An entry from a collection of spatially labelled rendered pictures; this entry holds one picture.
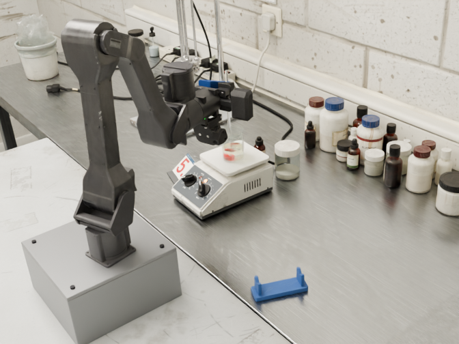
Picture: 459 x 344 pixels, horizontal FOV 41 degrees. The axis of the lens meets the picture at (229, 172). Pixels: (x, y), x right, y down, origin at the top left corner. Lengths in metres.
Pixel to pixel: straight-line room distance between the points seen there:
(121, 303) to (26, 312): 0.20
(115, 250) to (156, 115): 0.24
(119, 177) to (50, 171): 0.62
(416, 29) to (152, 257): 0.83
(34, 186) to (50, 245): 0.44
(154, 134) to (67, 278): 0.29
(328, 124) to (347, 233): 0.36
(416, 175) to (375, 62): 0.36
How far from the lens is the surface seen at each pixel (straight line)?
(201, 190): 1.33
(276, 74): 1.88
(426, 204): 1.41
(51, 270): 1.09
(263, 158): 1.38
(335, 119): 1.55
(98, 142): 1.00
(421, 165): 1.41
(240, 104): 1.21
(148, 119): 1.10
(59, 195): 1.52
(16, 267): 1.31
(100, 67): 0.94
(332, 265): 1.21
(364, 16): 1.64
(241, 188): 1.36
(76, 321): 1.06
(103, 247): 1.06
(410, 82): 1.58
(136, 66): 1.03
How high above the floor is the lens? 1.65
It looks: 30 degrees down
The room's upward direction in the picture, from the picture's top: 4 degrees counter-clockwise
